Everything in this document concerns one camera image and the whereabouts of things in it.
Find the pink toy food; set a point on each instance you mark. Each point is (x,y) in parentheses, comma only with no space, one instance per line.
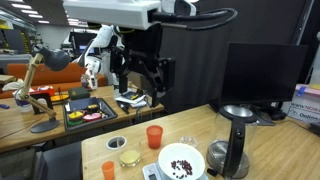
(92,117)

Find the small orange cup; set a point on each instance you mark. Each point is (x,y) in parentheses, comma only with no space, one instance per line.
(108,170)

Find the dark grey chair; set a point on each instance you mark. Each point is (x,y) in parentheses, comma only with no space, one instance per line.
(60,163)

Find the yellow orange toy dish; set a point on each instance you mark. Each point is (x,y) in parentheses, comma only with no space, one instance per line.
(59,98)

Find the white printed cardboard box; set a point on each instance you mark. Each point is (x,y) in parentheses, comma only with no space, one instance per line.
(305,106)

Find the long wooden table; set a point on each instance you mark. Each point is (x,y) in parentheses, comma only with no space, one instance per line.
(20,133)

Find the white kitchen scale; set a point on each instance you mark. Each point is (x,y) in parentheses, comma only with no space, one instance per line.
(150,171)

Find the orange sofa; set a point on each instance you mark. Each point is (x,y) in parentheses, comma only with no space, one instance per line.
(43,76)

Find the clear plastic container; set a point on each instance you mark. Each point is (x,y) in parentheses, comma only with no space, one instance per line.
(22,101)

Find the dark green box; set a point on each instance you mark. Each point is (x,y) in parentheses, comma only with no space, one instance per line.
(79,93)

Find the red orange box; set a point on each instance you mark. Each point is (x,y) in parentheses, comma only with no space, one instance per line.
(45,90)

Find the wooden desk lamp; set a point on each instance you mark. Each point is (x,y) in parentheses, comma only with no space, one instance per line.
(55,60)

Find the black desk monitor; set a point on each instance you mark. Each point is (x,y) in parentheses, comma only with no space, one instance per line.
(263,73)

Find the black plastic tray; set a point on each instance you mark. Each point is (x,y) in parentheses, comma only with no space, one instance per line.
(110,113)

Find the white bowl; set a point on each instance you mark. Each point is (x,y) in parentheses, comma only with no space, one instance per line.
(180,153)

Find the small clear glass dish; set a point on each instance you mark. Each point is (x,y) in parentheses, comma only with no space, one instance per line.
(188,141)

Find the red plastic cup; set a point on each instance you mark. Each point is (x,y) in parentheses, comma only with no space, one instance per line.
(154,138)

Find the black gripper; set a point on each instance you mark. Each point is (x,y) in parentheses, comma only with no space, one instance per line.
(143,46)

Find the white cloth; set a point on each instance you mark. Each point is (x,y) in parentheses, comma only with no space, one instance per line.
(11,85)

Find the white paper stack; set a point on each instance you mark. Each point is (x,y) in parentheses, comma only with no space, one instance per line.
(133,98)

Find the dark yellow toy food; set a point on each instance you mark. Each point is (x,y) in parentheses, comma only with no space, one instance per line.
(92,108)

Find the black small desk device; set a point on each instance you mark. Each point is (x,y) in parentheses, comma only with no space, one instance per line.
(278,115)

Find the yellow green toy food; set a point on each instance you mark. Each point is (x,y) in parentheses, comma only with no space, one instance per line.
(76,116)

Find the blue tape strip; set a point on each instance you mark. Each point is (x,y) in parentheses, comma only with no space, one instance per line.
(301,91)

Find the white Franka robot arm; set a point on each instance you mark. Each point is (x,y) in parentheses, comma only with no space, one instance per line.
(110,11)

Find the black curtain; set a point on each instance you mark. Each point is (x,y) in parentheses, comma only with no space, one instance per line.
(200,66)

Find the small blue object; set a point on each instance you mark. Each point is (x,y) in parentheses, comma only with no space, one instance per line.
(4,106)

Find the dark red beans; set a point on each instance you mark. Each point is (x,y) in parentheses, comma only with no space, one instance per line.
(182,167)

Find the glass electric kettle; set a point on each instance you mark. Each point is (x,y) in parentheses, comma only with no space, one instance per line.
(238,140)

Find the white lab robot arm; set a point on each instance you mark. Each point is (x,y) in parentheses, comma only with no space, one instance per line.
(100,40)

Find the small black monitor screen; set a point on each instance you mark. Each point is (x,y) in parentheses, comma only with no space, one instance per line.
(78,40)

